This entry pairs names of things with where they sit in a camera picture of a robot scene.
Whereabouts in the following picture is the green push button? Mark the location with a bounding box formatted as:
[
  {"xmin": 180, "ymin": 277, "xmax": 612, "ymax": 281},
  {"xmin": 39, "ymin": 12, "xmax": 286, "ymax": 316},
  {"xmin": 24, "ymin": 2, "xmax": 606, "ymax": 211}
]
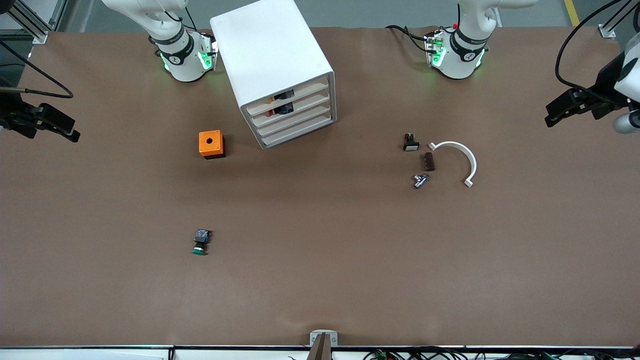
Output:
[{"xmin": 192, "ymin": 228, "xmax": 212, "ymax": 256}]

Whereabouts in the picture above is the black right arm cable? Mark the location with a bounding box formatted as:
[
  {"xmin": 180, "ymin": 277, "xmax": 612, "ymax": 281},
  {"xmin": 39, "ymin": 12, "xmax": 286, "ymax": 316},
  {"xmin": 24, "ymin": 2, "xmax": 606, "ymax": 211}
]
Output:
[{"xmin": 0, "ymin": 41, "xmax": 75, "ymax": 99}]

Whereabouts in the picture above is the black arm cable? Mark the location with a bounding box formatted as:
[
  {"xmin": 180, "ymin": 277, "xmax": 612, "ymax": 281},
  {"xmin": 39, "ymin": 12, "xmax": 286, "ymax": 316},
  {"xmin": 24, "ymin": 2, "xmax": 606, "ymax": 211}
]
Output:
[
  {"xmin": 0, "ymin": 41, "xmax": 75, "ymax": 99},
  {"xmin": 555, "ymin": 0, "xmax": 640, "ymax": 93}
]

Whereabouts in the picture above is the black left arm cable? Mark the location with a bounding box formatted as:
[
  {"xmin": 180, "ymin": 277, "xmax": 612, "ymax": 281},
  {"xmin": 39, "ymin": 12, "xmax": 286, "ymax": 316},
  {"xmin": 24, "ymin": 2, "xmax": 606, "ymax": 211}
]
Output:
[{"xmin": 555, "ymin": 0, "xmax": 640, "ymax": 93}]

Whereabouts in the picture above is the aluminium frame post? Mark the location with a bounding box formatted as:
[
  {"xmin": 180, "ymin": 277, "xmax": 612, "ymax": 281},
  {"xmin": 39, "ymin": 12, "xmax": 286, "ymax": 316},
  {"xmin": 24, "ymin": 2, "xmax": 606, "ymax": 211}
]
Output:
[
  {"xmin": 598, "ymin": 0, "xmax": 640, "ymax": 39},
  {"xmin": 10, "ymin": 0, "xmax": 68, "ymax": 44}
]

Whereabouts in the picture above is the white curved plastic bracket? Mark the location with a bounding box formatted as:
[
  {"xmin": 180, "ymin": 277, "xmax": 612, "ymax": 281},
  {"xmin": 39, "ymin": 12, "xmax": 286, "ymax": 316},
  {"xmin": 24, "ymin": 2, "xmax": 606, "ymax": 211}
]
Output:
[{"xmin": 428, "ymin": 141, "xmax": 478, "ymax": 188}]

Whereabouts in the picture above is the orange button enclosure box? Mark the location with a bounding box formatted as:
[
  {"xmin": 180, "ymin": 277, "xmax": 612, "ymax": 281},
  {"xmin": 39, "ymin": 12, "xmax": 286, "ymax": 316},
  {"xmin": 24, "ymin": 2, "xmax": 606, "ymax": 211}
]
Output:
[{"xmin": 198, "ymin": 130, "xmax": 226, "ymax": 160}]

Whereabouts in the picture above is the black base power cable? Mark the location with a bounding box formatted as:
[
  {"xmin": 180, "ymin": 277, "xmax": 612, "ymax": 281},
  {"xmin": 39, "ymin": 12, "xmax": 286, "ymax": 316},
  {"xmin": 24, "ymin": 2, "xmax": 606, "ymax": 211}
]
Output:
[{"xmin": 385, "ymin": 24, "xmax": 432, "ymax": 53}]

